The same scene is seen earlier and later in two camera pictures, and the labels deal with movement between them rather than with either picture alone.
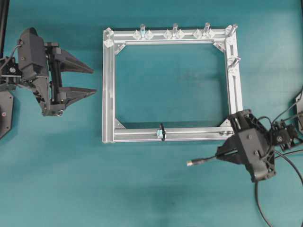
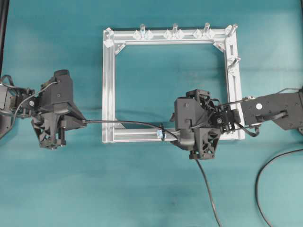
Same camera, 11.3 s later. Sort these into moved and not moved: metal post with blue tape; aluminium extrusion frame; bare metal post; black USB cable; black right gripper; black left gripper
Moved: black left gripper; black right gripper; black USB cable
Not moved: metal post with blue tape; bare metal post; aluminium extrusion frame
